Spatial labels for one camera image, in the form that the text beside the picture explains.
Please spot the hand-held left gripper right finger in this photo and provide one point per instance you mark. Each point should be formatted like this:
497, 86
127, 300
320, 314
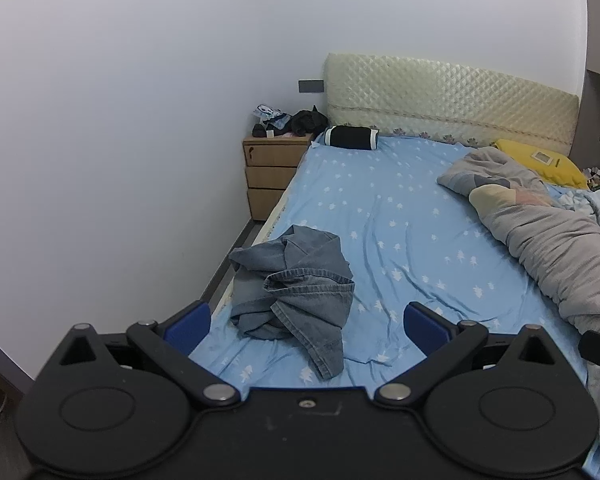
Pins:
422, 327

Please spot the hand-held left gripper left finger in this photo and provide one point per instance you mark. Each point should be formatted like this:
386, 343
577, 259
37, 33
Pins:
190, 327

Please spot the blue denim pants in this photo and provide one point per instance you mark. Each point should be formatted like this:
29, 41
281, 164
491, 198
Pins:
300, 290

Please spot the black clothes pile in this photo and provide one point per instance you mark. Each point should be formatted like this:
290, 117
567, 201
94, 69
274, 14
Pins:
307, 120

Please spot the light blue printed bed sheet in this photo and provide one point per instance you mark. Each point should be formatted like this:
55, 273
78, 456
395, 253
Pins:
405, 220

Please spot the grey quilt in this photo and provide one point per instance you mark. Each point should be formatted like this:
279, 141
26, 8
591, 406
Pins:
555, 240

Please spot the pale blue crumpled cloth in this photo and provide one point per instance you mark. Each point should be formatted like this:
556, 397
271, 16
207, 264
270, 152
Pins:
587, 205

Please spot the yellow pillow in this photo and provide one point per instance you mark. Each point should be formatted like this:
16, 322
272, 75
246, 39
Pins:
567, 170

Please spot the wooden nightstand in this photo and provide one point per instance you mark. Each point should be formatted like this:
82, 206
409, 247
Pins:
270, 160

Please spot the small white card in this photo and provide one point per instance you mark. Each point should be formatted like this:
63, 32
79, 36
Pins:
541, 156

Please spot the black bolster pillow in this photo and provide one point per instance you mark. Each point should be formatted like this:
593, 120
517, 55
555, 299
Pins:
350, 136

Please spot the small black pouch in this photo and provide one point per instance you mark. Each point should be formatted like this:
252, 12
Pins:
261, 130

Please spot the blue white packet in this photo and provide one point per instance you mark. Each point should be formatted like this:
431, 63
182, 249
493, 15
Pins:
269, 112

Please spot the cream quilted headboard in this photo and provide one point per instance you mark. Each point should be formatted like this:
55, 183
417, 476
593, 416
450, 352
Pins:
430, 95

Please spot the grey wall plate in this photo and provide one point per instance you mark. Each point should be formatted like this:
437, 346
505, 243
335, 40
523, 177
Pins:
310, 86

